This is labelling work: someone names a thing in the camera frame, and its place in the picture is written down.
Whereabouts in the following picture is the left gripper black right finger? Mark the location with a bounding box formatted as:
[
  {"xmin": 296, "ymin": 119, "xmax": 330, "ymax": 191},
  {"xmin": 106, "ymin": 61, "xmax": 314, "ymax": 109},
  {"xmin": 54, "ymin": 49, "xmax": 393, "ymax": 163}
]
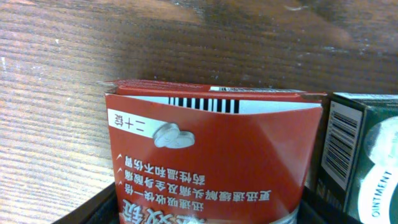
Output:
[{"xmin": 297, "ymin": 187, "xmax": 362, "ymax": 224}]

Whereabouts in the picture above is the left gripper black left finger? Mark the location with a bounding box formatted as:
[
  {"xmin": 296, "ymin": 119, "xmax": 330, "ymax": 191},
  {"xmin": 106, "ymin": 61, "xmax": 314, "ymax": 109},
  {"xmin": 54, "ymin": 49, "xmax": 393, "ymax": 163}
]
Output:
[{"xmin": 53, "ymin": 183, "xmax": 120, "ymax": 224}]

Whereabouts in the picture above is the red orange small box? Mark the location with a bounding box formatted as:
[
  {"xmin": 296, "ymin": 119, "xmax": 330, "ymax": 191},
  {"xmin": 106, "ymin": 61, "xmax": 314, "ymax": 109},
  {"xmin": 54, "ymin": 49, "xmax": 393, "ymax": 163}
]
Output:
[{"xmin": 104, "ymin": 80, "xmax": 324, "ymax": 223}]

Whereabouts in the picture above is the dark green small box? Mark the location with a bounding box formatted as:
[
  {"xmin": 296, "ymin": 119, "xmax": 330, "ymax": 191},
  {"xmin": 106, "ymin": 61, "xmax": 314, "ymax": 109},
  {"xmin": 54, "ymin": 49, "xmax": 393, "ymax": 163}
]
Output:
[{"xmin": 317, "ymin": 92, "xmax": 397, "ymax": 224}]

